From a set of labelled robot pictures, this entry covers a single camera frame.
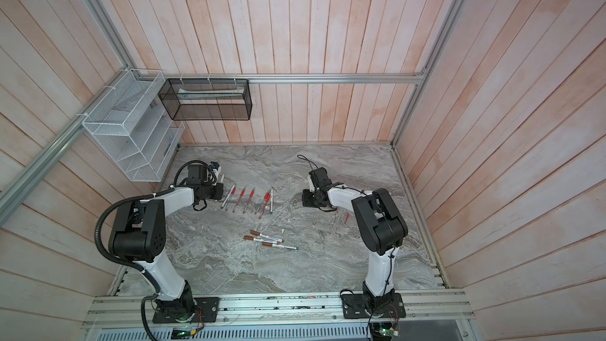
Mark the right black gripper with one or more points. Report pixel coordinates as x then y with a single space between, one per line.
305 199

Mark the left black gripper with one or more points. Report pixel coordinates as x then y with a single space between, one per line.
218 196

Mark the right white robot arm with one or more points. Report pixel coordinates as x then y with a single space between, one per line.
382 229

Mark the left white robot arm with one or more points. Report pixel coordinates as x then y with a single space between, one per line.
139 235

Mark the lower brown marker pen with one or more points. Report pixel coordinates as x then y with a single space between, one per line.
279 246

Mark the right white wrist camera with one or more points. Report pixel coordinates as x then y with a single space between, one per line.
310 183

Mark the black wire mesh basket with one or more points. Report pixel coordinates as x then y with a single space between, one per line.
207 99

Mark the white wire mesh shelf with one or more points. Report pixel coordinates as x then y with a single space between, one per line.
133 127

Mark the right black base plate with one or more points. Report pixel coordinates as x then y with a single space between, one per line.
364 306

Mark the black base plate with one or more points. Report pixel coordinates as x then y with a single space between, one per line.
364 306
199 309

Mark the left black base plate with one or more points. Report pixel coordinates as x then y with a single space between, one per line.
199 309

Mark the horizontal aluminium wall rail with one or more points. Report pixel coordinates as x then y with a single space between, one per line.
296 79

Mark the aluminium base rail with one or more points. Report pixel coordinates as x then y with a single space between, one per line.
316 316

